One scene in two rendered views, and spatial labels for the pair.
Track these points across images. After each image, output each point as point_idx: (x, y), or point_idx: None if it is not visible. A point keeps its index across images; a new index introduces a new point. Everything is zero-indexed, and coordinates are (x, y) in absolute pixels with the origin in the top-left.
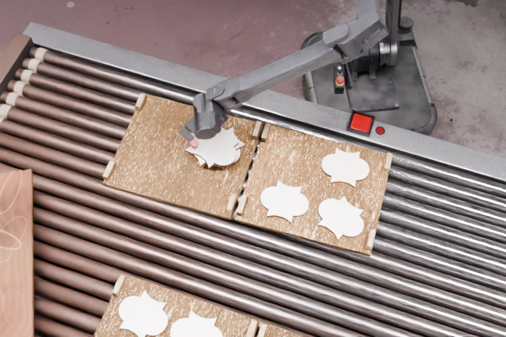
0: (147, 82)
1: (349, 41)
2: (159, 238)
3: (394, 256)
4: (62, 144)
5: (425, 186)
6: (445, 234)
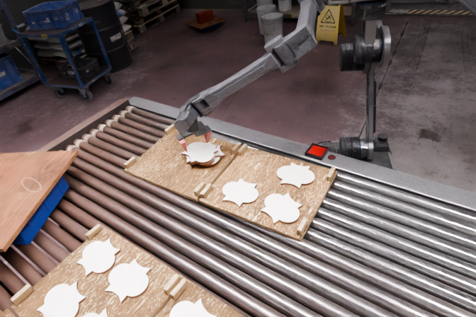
0: None
1: (282, 45)
2: (142, 207)
3: None
4: (115, 149)
5: (363, 197)
6: (376, 234)
